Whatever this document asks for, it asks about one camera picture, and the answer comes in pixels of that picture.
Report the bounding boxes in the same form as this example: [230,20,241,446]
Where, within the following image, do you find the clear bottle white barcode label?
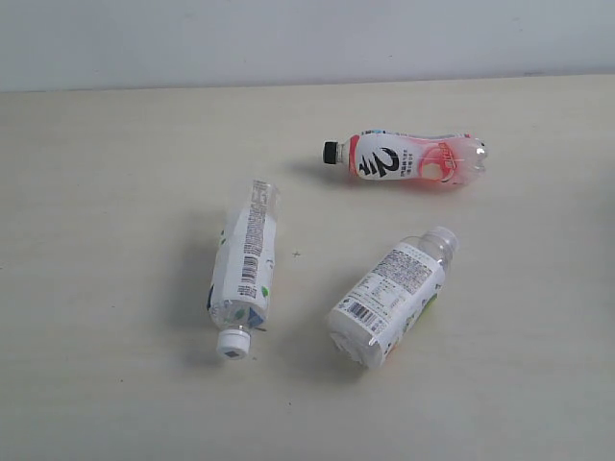
[207,180,280,360]

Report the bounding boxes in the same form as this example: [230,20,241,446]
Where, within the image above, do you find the capless bottle white label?
[327,227,458,369]

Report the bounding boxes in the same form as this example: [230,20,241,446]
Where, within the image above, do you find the red white bottle black cap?
[322,130,488,186]

